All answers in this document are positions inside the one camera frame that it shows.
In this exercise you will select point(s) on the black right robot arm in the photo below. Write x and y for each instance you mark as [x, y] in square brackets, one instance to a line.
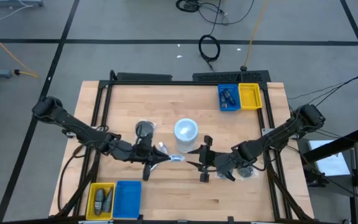
[275, 135]

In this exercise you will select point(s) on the black metal table frame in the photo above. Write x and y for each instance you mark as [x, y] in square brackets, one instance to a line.
[166, 83]

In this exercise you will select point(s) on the blue plastic basket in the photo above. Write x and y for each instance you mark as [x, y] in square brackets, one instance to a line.
[232, 108]
[127, 199]

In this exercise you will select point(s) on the white glossy board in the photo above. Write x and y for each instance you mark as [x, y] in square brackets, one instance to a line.
[332, 163]

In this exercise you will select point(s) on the black desk bar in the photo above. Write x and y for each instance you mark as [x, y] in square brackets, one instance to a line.
[337, 143]

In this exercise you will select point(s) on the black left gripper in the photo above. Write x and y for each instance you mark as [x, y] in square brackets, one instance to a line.
[141, 154]

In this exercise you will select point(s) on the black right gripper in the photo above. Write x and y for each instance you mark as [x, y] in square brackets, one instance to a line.
[208, 160]

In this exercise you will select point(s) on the yellow plastic basket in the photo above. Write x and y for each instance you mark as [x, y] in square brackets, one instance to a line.
[90, 205]
[250, 96]

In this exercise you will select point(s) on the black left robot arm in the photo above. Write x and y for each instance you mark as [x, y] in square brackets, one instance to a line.
[79, 128]

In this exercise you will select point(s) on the silver mounting plate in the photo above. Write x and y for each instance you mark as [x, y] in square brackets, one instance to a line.
[267, 131]
[69, 134]

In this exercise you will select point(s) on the black flat box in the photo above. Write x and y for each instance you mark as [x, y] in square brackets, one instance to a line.
[145, 76]

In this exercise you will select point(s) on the black perforated box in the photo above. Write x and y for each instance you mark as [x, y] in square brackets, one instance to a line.
[232, 76]

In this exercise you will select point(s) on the grey squeeze tube with label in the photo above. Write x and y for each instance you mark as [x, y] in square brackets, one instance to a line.
[99, 202]

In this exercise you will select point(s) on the white plastic cup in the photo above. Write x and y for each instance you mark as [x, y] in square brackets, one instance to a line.
[186, 130]

